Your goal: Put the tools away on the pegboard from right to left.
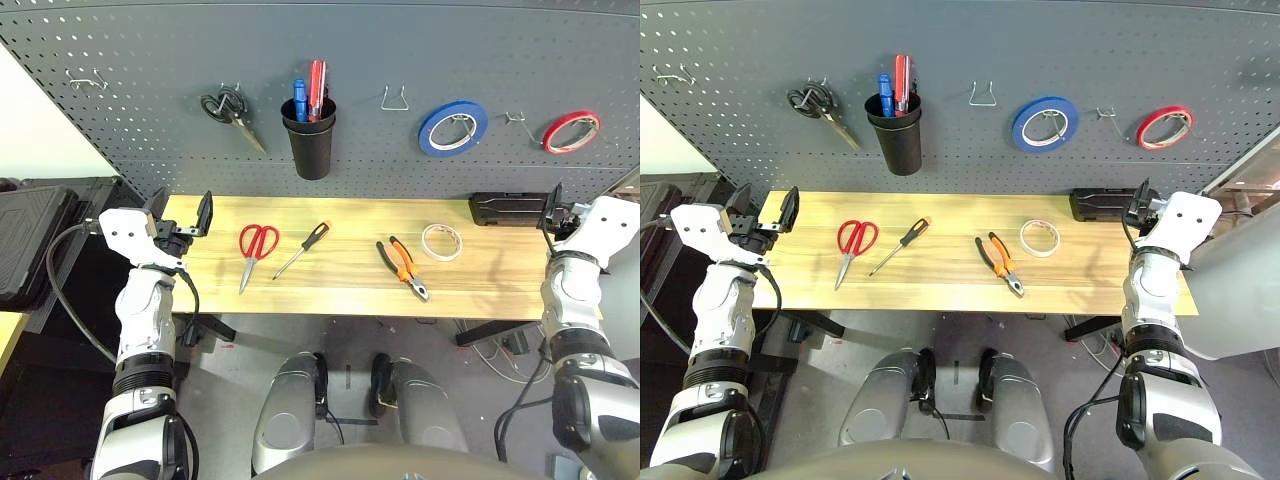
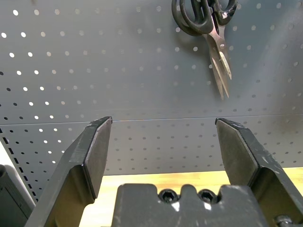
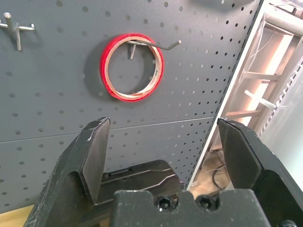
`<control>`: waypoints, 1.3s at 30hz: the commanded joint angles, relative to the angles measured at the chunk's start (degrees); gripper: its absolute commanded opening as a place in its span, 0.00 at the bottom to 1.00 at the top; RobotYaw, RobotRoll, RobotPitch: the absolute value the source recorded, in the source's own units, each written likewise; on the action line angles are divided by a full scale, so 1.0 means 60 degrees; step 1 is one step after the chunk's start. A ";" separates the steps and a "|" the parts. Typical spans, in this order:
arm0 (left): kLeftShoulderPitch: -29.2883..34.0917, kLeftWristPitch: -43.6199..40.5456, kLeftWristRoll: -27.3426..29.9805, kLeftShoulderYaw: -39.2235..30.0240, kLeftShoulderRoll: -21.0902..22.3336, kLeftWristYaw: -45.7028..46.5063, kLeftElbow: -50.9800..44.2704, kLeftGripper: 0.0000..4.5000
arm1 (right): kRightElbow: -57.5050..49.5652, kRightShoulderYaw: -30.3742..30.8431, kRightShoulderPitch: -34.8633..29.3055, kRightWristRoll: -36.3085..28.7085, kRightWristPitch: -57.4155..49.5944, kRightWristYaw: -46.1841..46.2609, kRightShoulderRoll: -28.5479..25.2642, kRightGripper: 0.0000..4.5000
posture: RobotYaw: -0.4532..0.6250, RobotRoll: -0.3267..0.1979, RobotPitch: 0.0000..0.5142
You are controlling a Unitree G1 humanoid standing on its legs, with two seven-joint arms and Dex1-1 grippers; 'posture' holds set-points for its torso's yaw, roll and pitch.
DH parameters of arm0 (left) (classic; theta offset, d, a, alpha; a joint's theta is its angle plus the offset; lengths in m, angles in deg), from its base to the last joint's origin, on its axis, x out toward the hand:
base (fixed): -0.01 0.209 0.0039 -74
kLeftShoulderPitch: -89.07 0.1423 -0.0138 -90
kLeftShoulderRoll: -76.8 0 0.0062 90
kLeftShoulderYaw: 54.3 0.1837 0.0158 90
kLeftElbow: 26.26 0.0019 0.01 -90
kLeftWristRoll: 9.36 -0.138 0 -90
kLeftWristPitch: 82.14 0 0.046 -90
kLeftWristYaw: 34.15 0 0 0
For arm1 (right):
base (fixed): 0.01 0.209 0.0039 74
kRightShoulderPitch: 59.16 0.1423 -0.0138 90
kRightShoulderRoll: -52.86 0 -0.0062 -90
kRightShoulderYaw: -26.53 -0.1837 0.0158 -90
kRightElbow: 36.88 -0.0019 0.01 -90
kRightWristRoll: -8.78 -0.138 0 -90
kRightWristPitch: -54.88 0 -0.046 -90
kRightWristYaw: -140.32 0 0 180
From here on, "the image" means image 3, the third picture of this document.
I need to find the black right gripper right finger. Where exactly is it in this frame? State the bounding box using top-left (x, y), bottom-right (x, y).
top-left (217, 117), bottom-right (303, 227)

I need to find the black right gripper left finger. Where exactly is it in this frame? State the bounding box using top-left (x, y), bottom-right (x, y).
top-left (23, 117), bottom-right (111, 227)

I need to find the black floor cable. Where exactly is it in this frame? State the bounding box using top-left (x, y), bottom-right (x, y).
top-left (211, 165), bottom-right (232, 191)

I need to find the red tape roll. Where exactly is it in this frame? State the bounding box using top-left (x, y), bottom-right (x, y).
top-left (100, 33), bottom-right (165, 103)

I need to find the beige metal shelf rack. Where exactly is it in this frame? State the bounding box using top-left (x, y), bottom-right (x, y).
top-left (224, 11), bottom-right (303, 147)

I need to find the silver pegboard hook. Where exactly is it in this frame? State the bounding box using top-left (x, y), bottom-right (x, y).
top-left (0, 12), bottom-right (36, 51)
top-left (127, 39), bottom-right (182, 60)

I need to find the grey metal pegboard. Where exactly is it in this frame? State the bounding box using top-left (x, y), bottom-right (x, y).
top-left (0, 0), bottom-right (265, 215)

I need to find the small black tool case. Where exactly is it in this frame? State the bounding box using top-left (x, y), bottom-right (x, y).
top-left (93, 159), bottom-right (185, 207)

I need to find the white pegboard frame post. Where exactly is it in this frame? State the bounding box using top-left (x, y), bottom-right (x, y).
top-left (186, 0), bottom-right (273, 191)

